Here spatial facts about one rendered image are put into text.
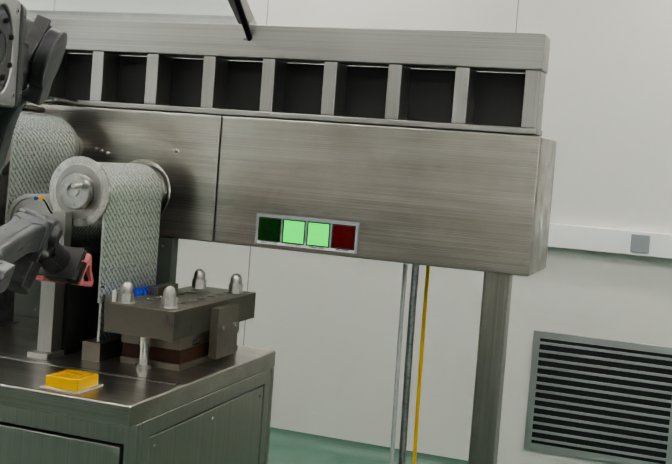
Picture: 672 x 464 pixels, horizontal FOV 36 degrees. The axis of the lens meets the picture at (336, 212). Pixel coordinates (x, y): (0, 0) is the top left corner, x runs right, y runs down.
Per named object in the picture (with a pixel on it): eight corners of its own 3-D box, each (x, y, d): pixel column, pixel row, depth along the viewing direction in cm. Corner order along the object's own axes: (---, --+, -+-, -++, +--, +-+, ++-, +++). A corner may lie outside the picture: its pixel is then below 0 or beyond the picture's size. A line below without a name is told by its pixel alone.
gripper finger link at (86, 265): (96, 300, 208) (74, 280, 200) (65, 296, 210) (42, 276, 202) (107, 270, 211) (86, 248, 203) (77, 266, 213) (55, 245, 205)
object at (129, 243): (97, 303, 218) (102, 215, 217) (153, 292, 240) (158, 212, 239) (99, 303, 218) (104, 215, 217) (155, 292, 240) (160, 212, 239)
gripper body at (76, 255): (77, 282, 201) (59, 265, 195) (32, 276, 204) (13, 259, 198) (88, 252, 204) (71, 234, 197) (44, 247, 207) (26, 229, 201)
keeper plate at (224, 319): (207, 358, 224) (211, 307, 224) (227, 351, 234) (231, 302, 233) (218, 360, 223) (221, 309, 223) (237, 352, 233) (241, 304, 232)
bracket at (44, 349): (25, 357, 216) (34, 210, 214) (43, 353, 222) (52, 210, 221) (45, 361, 214) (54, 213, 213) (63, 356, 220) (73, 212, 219)
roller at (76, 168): (53, 216, 221) (56, 161, 220) (118, 213, 245) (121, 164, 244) (100, 221, 217) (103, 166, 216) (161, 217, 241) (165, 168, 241)
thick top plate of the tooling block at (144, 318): (103, 331, 214) (105, 302, 213) (193, 309, 251) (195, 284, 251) (172, 341, 208) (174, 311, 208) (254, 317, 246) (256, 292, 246)
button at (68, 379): (44, 387, 192) (45, 374, 191) (66, 380, 198) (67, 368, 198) (77, 393, 189) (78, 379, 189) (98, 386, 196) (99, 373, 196)
